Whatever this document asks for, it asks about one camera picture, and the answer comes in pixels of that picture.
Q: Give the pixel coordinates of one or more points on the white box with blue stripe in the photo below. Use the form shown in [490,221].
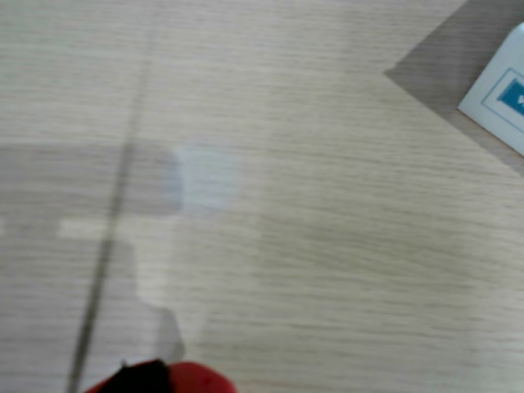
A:
[491,102]

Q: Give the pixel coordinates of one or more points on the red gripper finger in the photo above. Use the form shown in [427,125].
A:
[196,378]

